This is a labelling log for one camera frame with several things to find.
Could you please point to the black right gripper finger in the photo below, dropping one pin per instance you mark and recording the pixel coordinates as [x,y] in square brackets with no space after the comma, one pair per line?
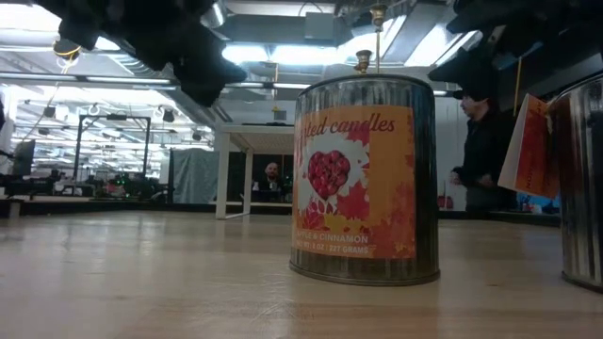
[471,70]
[476,16]

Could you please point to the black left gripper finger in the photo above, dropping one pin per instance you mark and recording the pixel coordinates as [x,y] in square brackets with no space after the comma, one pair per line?
[202,94]
[212,61]

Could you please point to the tall brass candlestick holder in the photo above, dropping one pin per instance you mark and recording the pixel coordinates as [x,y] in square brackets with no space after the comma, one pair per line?
[378,14]

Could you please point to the short brass candlestick holder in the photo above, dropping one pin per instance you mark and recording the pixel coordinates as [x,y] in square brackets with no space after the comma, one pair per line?
[363,59]

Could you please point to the candle tin with orange label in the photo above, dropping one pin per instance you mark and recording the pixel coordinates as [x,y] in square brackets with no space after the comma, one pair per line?
[363,188]

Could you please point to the silver ribbed candle tin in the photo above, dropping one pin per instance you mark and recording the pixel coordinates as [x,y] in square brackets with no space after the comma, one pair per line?
[584,188]

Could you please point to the long ceiling light tube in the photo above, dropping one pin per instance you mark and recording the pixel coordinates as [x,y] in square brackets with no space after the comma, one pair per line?
[118,80]

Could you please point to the small white shelf table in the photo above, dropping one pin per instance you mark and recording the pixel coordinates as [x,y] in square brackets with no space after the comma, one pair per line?
[221,169]

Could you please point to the standing person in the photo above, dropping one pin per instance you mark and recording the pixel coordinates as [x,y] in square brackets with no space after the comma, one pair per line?
[485,150]

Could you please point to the grey cloth cover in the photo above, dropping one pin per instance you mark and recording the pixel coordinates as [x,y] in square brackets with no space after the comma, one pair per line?
[193,176]

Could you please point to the seated person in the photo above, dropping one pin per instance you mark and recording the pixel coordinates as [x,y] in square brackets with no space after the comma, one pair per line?
[271,170]

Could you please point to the orange white paper tag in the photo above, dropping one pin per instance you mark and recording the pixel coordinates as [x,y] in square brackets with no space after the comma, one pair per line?
[532,155]

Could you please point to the red object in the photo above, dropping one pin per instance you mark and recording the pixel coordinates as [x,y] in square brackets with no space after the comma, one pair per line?
[444,202]

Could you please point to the dark computer monitor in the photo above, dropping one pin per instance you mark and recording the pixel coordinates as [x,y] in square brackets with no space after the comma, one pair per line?
[23,157]

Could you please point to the round silver air duct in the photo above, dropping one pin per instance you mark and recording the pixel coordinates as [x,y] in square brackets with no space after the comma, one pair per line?
[214,14]

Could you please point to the black metal frame rig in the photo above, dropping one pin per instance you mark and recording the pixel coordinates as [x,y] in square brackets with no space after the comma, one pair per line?
[78,150]

